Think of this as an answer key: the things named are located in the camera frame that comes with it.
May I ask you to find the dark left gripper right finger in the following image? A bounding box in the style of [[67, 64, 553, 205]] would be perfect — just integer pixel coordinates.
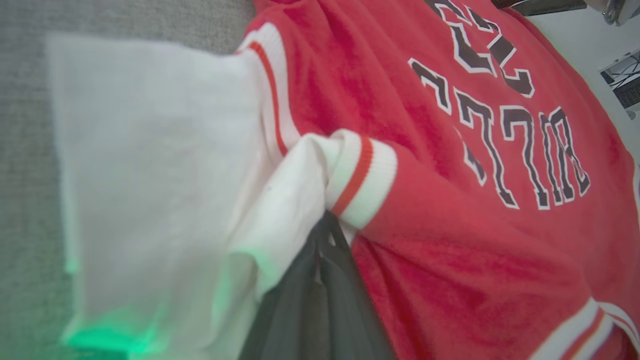
[[316, 211, 397, 360]]

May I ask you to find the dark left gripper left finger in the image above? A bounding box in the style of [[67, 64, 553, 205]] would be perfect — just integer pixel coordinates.
[[239, 211, 327, 360]]

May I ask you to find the red and white jersey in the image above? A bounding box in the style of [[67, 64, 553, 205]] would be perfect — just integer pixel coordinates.
[[45, 0, 640, 360]]

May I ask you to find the dark equipment at table edge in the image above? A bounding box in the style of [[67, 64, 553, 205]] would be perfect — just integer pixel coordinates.
[[599, 48, 640, 110]]

